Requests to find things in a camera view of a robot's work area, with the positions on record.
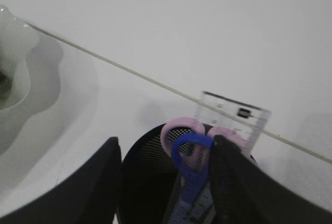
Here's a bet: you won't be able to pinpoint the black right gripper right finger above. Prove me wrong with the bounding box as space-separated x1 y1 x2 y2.
209 135 331 223

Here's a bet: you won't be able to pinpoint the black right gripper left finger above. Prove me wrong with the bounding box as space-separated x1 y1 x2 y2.
1 137 121 223

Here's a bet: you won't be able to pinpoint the blue scissors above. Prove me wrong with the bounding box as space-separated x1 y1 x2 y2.
167 132 213 223

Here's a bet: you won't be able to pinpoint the pink scissors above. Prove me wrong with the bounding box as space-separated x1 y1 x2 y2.
160 117 247 172

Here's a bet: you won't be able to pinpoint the clear plastic ruler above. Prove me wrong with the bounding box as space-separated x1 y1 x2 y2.
195 91 271 157

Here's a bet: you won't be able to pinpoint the black mesh pen holder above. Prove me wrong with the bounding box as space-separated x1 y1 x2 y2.
117 124 216 223

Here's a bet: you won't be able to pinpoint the pale green wavy plate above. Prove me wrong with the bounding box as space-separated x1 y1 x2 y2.
1 5 39 114

